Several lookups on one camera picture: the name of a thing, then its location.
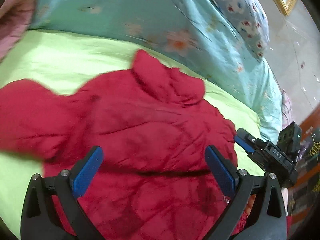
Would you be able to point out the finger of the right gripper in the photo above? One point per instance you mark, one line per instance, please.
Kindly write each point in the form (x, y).
(245, 137)
(248, 149)

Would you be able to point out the piglet print pillow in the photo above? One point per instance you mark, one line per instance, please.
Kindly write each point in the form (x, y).
(250, 20)

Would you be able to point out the lime green bed quilt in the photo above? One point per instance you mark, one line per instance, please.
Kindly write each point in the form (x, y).
(65, 61)

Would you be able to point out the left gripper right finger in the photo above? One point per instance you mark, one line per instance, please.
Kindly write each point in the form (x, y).
(267, 219)

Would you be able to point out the pink folded quilt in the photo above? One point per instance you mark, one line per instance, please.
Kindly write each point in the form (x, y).
(16, 16)

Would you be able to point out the red quilted puffer jacket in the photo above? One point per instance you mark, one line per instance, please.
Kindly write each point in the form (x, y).
(153, 125)

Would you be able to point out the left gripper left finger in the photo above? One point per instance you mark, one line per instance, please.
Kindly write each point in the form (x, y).
(40, 219)

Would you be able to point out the teal floral duvet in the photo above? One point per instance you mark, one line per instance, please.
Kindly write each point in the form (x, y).
(193, 32)

